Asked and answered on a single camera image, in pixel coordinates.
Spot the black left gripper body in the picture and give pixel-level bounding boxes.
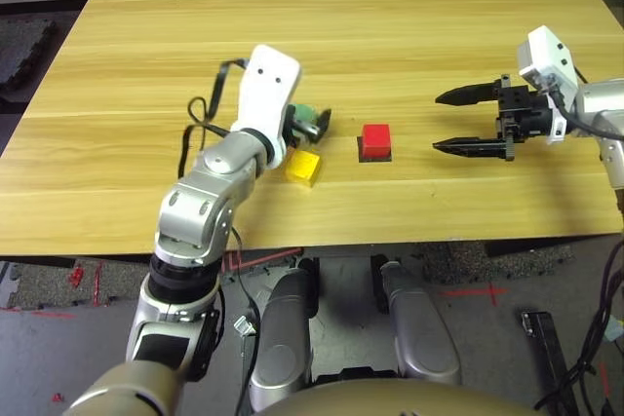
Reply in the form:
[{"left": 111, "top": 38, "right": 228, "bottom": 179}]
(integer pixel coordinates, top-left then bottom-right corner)
[{"left": 285, "top": 121, "right": 321, "bottom": 148}]

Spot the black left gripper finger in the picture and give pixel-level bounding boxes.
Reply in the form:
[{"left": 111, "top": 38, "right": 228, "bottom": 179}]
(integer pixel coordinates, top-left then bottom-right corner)
[{"left": 315, "top": 109, "right": 333, "bottom": 143}]

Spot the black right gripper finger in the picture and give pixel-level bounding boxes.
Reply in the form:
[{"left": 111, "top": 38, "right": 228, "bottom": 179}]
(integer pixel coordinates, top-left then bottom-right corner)
[
  {"left": 432, "top": 136, "right": 508, "bottom": 160},
  {"left": 434, "top": 82, "right": 501, "bottom": 108}
]

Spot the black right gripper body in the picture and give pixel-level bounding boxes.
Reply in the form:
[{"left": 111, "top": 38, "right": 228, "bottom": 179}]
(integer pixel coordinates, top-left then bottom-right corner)
[{"left": 491, "top": 73, "right": 557, "bottom": 162}]

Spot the green wooden block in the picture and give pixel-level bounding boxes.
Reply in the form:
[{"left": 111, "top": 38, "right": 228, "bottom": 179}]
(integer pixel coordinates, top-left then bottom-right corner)
[{"left": 291, "top": 102, "right": 322, "bottom": 129}]

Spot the yellow wooden block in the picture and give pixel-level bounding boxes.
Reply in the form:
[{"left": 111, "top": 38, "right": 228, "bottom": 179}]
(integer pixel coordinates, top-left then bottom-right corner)
[{"left": 285, "top": 148, "right": 324, "bottom": 188}]

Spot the red wooden block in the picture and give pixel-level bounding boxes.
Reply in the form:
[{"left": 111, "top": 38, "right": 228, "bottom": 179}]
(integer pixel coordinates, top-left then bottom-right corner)
[{"left": 360, "top": 123, "right": 393, "bottom": 160}]

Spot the black square marker pad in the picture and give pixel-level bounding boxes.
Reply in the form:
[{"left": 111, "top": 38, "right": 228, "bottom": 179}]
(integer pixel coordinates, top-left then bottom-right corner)
[{"left": 358, "top": 136, "right": 395, "bottom": 164}]

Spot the speckled foam floor mat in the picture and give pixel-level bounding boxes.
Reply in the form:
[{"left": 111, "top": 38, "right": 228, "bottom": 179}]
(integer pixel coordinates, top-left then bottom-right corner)
[
  {"left": 9, "top": 259, "right": 147, "bottom": 310},
  {"left": 421, "top": 240, "right": 574, "bottom": 285}
]

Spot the grey right robot leg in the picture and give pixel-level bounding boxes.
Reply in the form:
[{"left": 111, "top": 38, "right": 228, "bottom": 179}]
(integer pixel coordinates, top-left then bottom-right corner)
[{"left": 379, "top": 259, "right": 463, "bottom": 386}]

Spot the grey robot leg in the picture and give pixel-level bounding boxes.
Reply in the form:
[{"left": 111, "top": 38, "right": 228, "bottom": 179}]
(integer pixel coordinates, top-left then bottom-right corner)
[
  {"left": 379, "top": 259, "right": 463, "bottom": 386},
  {"left": 248, "top": 269, "right": 316, "bottom": 412}
]

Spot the grey left robot leg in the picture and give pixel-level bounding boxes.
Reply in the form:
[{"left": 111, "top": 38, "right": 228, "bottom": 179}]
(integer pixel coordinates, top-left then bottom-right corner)
[{"left": 248, "top": 269, "right": 316, "bottom": 412}]

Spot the small clear floor connector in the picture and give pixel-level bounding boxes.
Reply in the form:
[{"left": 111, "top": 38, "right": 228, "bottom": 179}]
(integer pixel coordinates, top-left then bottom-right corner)
[{"left": 232, "top": 316, "right": 257, "bottom": 337}]

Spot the pale blue floor object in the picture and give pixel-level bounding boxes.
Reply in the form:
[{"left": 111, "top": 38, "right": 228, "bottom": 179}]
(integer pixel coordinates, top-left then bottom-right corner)
[{"left": 604, "top": 316, "right": 624, "bottom": 344}]

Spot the beige robot torso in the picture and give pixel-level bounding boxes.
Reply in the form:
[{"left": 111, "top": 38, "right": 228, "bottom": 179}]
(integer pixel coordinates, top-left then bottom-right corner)
[{"left": 257, "top": 379, "right": 542, "bottom": 416}]

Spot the dark foam floor mat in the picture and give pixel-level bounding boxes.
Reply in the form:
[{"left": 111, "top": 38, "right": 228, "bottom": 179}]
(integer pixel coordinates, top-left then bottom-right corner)
[{"left": 0, "top": 19, "right": 58, "bottom": 100}]

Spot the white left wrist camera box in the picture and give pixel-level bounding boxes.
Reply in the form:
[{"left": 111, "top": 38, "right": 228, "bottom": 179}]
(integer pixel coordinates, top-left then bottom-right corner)
[{"left": 229, "top": 44, "right": 302, "bottom": 168}]

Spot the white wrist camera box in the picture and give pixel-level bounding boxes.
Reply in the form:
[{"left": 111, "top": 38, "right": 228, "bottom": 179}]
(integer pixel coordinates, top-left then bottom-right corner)
[
  {"left": 229, "top": 44, "right": 302, "bottom": 168},
  {"left": 516, "top": 25, "right": 579, "bottom": 144}
]

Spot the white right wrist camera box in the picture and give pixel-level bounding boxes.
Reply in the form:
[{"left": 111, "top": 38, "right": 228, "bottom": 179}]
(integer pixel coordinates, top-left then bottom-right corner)
[{"left": 516, "top": 25, "right": 579, "bottom": 144}]

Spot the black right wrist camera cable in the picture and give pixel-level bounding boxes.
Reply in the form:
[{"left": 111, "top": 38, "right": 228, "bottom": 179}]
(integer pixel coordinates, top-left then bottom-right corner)
[{"left": 548, "top": 67, "right": 624, "bottom": 140}]

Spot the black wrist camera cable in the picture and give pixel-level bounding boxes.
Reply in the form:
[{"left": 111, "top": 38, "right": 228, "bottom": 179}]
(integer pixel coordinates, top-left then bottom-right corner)
[
  {"left": 177, "top": 58, "right": 253, "bottom": 178},
  {"left": 548, "top": 67, "right": 624, "bottom": 140}
]

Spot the black left wrist camera cable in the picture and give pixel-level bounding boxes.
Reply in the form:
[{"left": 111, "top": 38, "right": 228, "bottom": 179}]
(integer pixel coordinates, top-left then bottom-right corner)
[{"left": 177, "top": 58, "right": 253, "bottom": 178}]

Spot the thin black hanging cable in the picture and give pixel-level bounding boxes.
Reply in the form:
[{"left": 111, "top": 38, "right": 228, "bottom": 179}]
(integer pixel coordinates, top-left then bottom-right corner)
[{"left": 228, "top": 225, "right": 262, "bottom": 416}]

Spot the black floor bracket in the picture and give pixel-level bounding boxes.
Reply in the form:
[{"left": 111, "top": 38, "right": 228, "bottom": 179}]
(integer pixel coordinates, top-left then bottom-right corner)
[{"left": 521, "top": 311, "right": 581, "bottom": 416}]

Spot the black cable bundle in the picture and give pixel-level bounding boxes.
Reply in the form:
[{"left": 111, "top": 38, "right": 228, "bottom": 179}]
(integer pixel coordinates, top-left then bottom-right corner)
[{"left": 533, "top": 240, "right": 624, "bottom": 416}]

